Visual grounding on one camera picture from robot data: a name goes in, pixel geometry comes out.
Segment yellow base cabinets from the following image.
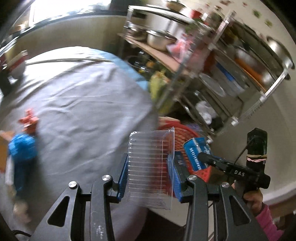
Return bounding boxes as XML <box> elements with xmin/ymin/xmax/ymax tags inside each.
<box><xmin>4</xmin><ymin>15</ymin><xmax>126</xmax><ymax>61</ymax></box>

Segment clear ribbed plastic tray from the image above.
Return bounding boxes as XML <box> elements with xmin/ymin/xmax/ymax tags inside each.
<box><xmin>127</xmin><ymin>128</ymin><xmax>175</xmax><ymax>210</ymax></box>

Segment red white bowl stack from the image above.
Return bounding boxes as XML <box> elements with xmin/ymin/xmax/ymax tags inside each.
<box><xmin>4</xmin><ymin>50</ymin><xmax>28</xmax><ymax>79</ymax></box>

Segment person right hand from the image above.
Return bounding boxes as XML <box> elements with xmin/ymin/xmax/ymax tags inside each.
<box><xmin>243</xmin><ymin>187</ymin><xmax>264</xmax><ymax>216</ymax></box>

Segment blue printed carton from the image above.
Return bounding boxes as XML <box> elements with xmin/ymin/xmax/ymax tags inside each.
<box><xmin>183</xmin><ymin>137</ymin><xmax>212</xmax><ymax>171</ymax></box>

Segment white cardboard box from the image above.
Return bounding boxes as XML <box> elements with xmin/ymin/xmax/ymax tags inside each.
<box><xmin>5</xmin><ymin>156</ymin><xmax>15</xmax><ymax>186</ymax></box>

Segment red orange medicine box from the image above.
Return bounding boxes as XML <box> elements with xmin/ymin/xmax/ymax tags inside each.
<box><xmin>0</xmin><ymin>131</ymin><xmax>15</xmax><ymax>173</ymax></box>

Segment blue under tablecloth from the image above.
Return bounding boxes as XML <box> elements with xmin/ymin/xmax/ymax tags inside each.
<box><xmin>94</xmin><ymin>49</ymin><xmax>149</xmax><ymax>91</ymax></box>

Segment white plastic bag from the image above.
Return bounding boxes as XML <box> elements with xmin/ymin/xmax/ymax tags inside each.
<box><xmin>195</xmin><ymin>100</ymin><xmax>218</xmax><ymax>125</ymax></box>

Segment red plastic trash basket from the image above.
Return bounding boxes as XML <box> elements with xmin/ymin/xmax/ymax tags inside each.
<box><xmin>159</xmin><ymin>116</ymin><xmax>212</xmax><ymax>183</ymax></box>

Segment grey tablecloth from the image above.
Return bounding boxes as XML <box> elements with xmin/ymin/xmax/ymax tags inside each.
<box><xmin>1</xmin><ymin>47</ymin><xmax>158</xmax><ymax>233</ymax></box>

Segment yellow plastic bag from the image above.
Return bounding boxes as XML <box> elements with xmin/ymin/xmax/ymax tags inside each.
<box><xmin>149</xmin><ymin>70</ymin><xmax>174</xmax><ymax>116</ymax></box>

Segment steel pot on shelf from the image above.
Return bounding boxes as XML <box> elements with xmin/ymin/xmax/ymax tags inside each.
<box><xmin>147</xmin><ymin>30</ymin><xmax>177</xmax><ymax>52</ymax></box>

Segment blue plastic bag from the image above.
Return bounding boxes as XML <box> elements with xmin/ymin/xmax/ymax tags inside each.
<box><xmin>9</xmin><ymin>133</ymin><xmax>37</xmax><ymax>191</ymax></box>

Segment pink sleeve forearm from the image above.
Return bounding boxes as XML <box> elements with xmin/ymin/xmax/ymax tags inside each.
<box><xmin>256</xmin><ymin>203</ymin><xmax>284</xmax><ymax>241</ymax></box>

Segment long thin wooden stick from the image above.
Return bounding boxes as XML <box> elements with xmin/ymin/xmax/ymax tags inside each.
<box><xmin>26</xmin><ymin>58</ymin><xmax>112</xmax><ymax>66</ymax></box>

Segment red plastic bag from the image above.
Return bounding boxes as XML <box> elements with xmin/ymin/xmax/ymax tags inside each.
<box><xmin>18</xmin><ymin>108</ymin><xmax>39</xmax><ymax>135</ymax></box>

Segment metal kitchen rack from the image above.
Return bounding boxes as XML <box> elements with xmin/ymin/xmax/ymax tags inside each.
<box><xmin>121</xmin><ymin>5</ymin><xmax>295</xmax><ymax>138</ymax></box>

